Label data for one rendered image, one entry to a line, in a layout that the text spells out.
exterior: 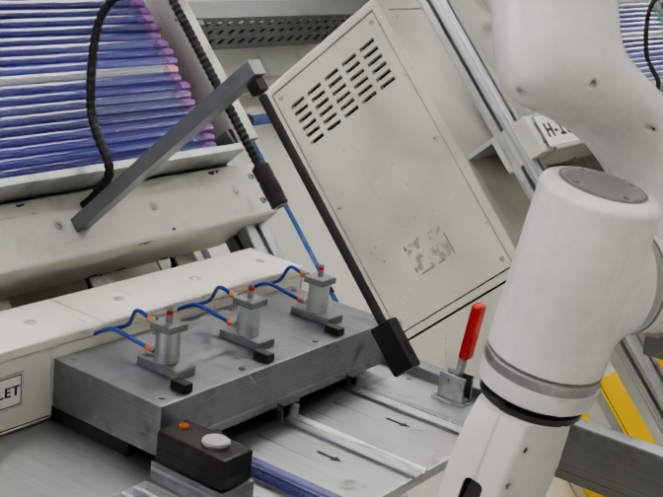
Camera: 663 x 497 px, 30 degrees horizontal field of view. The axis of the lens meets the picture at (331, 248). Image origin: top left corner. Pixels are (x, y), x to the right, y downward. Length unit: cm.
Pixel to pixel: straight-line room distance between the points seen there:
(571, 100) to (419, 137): 134
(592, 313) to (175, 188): 65
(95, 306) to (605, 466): 51
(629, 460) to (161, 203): 55
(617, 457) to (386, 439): 23
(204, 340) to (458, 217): 104
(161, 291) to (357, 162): 107
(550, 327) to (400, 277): 144
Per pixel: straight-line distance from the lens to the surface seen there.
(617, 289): 83
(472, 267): 217
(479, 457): 88
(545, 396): 85
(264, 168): 118
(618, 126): 89
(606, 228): 81
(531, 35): 85
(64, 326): 115
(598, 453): 124
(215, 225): 138
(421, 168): 220
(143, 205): 133
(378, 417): 121
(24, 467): 107
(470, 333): 124
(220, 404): 111
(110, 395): 109
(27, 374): 112
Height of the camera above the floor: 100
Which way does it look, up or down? 10 degrees up
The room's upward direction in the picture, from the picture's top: 28 degrees counter-clockwise
